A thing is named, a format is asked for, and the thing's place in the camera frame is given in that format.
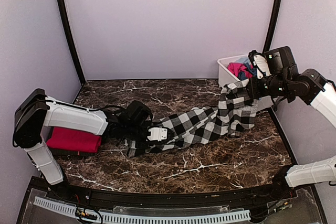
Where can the black white plaid shirt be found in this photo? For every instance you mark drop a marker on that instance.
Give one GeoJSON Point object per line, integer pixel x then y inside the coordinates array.
{"type": "Point", "coordinates": [235, 113]}

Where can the left black frame post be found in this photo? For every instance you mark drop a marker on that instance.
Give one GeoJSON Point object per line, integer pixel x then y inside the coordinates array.
{"type": "Point", "coordinates": [70, 41]}

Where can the right black frame post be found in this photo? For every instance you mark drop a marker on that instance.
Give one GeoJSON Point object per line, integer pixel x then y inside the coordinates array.
{"type": "Point", "coordinates": [272, 25]}

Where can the white slotted cable duct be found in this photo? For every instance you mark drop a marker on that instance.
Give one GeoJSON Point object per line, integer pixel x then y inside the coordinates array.
{"type": "Point", "coordinates": [72, 211]}

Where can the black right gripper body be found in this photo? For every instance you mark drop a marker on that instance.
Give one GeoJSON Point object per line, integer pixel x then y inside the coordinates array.
{"type": "Point", "coordinates": [276, 86]}

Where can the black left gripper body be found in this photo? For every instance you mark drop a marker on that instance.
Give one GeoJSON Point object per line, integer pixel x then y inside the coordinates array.
{"type": "Point", "coordinates": [133, 132]}

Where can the blue garment in bin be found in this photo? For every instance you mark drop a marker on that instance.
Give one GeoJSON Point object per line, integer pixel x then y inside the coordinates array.
{"type": "Point", "coordinates": [246, 71]}

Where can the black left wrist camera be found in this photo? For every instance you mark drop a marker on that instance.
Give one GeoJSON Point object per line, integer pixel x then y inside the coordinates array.
{"type": "Point", "coordinates": [136, 113]}

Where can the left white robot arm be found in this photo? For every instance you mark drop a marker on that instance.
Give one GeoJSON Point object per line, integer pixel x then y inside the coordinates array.
{"type": "Point", "coordinates": [39, 110]}

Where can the white plastic laundry bin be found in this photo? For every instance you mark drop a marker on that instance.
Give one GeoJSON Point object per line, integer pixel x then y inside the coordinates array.
{"type": "Point", "coordinates": [226, 77]}

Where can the pink garment in bin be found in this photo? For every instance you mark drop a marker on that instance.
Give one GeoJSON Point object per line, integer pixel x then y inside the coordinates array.
{"type": "Point", "coordinates": [233, 68]}

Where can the black front rail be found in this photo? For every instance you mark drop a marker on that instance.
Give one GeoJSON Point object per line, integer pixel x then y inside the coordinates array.
{"type": "Point", "coordinates": [254, 197]}

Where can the folded red t-shirt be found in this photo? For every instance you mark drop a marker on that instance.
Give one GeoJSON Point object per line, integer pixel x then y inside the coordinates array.
{"type": "Point", "coordinates": [76, 140]}

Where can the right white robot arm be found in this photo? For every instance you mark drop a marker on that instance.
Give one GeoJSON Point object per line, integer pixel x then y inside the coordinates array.
{"type": "Point", "coordinates": [315, 91]}

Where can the black frame post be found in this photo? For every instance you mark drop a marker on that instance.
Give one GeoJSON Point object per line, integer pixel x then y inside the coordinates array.
{"type": "Point", "coordinates": [272, 25]}
{"type": "Point", "coordinates": [70, 41]}

